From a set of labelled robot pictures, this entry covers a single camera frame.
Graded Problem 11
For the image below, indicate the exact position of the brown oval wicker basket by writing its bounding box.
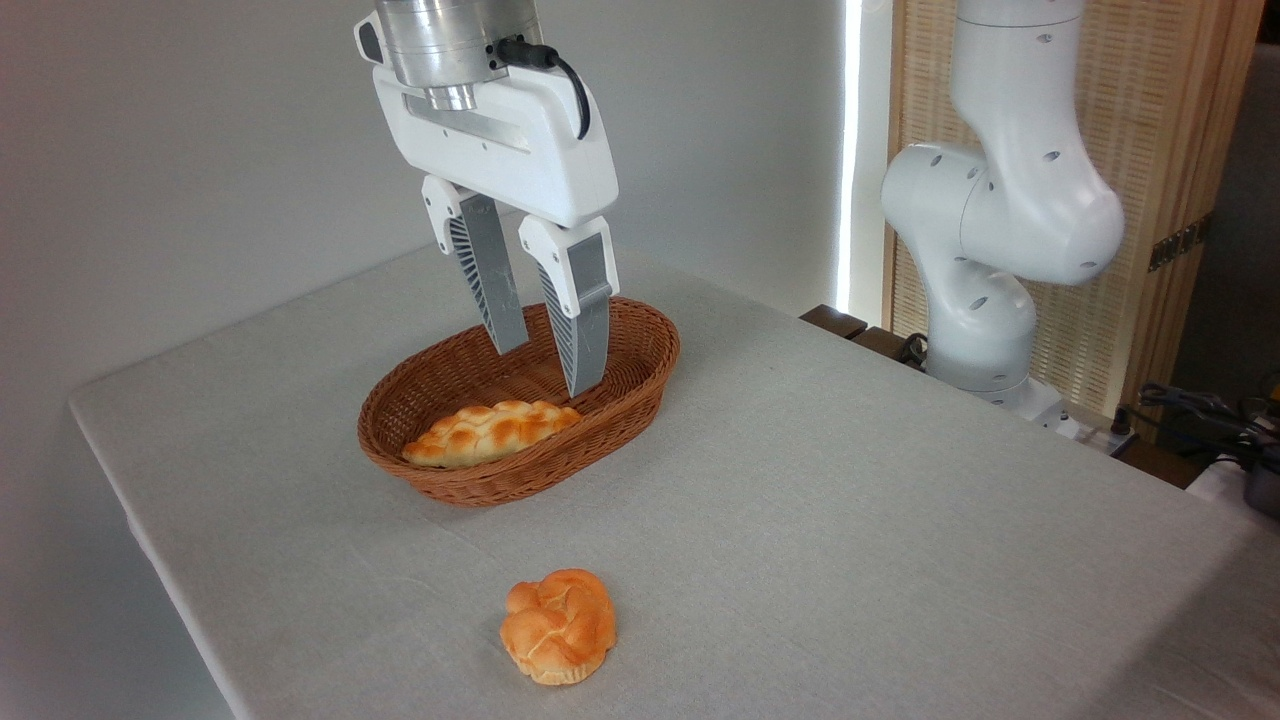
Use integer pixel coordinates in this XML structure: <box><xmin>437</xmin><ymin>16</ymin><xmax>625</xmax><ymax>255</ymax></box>
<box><xmin>357</xmin><ymin>295</ymin><xmax>682</xmax><ymax>509</ymax></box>

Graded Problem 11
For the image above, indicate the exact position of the round knotted bread roll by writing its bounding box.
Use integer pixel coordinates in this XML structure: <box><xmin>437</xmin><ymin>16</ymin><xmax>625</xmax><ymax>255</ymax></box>
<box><xmin>499</xmin><ymin>568</ymin><xmax>618</xmax><ymax>687</ymax></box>

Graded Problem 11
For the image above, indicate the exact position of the dark wooden furniture piece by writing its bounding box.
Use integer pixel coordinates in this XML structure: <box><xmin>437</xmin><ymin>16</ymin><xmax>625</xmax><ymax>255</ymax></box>
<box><xmin>800</xmin><ymin>304</ymin><xmax>931</xmax><ymax>373</ymax></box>

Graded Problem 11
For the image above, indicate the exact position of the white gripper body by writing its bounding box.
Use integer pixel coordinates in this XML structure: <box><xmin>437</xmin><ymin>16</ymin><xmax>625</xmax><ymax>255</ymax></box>
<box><xmin>355</xmin><ymin>8</ymin><xmax>620</xmax><ymax>230</ymax></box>

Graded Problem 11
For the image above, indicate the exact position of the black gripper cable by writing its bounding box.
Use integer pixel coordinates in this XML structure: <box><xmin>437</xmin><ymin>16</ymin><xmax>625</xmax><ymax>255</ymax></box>
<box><xmin>495</xmin><ymin>35</ymin><xmax>593</xmax><ymax>141</ymax></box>

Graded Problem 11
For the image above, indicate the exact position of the metal screen hinge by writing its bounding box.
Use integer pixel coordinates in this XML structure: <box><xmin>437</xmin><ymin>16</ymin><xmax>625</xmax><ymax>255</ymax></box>
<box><xmin>1148</xmin><ymin>213</ymin><xmax>1213</xmax><ymax>273</ymax></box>

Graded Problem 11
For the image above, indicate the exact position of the white fabric tablecloth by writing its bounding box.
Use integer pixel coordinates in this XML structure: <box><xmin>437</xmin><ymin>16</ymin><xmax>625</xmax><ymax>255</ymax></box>
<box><xmin>68</xmin><ymin>230</ymin><xmax>1280</xmax><ymax>720</ymax></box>

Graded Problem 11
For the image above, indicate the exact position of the black cable bundle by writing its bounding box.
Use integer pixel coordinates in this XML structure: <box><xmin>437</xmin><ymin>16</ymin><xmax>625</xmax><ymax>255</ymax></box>
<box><xmin>1138</xmin><ymin>382</ymin><xmax>1280</xmax><ymax>471</ymax></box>

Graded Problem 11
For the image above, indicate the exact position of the long braided bread loaf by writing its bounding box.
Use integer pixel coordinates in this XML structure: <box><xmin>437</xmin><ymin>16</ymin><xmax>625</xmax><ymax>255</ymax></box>
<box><xmin>401</xmin><ymin>399</ymin><xmax>583</xmax><ymax>470</ymax></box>

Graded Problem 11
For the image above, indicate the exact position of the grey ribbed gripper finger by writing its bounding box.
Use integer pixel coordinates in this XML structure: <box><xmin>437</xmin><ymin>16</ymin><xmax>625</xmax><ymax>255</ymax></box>
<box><xmin>420</xmin><ymin>175</ymin><xmax>530</xmax><ymax>356</ymax></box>
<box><xmin>517</xmin><ymin>214</ymin><xmax>619</xmax><ymax>399</ymax></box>

